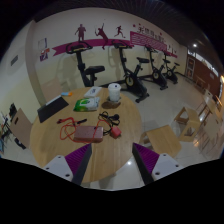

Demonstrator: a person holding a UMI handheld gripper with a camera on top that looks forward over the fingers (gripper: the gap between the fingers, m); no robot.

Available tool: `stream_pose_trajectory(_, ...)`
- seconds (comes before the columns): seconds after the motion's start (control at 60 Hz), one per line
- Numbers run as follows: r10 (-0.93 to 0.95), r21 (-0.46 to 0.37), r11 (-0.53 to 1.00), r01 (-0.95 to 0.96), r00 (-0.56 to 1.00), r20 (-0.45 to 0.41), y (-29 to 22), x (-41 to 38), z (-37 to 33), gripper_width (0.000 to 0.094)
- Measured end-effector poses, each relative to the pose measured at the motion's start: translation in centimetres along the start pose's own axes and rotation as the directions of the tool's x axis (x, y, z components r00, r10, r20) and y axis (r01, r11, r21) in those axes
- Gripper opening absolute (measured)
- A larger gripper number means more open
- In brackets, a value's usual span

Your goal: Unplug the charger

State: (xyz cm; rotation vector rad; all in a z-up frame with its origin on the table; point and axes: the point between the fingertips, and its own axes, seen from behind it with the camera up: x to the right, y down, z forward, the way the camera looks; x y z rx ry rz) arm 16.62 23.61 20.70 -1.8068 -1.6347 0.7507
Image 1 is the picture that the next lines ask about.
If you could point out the white plastic cup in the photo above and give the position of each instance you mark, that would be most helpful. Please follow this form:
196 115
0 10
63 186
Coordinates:
114 92

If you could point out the small wooden stool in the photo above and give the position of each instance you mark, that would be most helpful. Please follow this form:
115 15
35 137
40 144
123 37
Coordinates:
188 115

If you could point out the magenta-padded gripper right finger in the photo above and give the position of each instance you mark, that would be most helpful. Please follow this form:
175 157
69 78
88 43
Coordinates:
146 160

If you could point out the grey wall sign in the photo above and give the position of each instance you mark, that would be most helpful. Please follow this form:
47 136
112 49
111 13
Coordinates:
14 60

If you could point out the pink power strip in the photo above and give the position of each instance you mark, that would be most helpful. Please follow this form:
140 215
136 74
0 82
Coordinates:
88 134

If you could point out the magenta sports wall decal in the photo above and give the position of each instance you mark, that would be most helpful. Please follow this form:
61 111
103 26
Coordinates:
96 43

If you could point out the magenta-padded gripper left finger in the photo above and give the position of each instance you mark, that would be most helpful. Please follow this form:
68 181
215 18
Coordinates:
77 160

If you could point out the wall poster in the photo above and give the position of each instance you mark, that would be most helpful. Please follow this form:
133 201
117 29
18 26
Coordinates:
43 50

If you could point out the wooden chair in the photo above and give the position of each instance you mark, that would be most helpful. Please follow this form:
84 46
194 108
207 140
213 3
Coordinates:
51 90
21 126

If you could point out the green wet wipes pack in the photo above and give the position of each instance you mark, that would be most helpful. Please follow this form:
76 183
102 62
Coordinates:
86 104

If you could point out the small orange and blue item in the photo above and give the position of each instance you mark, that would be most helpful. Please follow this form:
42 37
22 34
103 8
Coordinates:
66 94

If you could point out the brown round coaster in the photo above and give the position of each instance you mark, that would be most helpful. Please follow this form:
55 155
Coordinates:
110 105

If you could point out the red charger block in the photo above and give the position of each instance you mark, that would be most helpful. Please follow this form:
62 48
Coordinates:
116 132

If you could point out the white flat box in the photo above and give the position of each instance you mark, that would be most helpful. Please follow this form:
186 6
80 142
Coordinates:
92 91

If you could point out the square wooden stool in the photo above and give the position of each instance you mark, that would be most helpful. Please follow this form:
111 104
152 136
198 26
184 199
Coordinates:
163 140

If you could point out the group of wooden chairs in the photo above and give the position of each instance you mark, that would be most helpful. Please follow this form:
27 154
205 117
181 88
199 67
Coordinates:
211 120

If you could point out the round ceiling light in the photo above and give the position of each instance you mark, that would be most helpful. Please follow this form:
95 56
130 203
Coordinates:
194 45

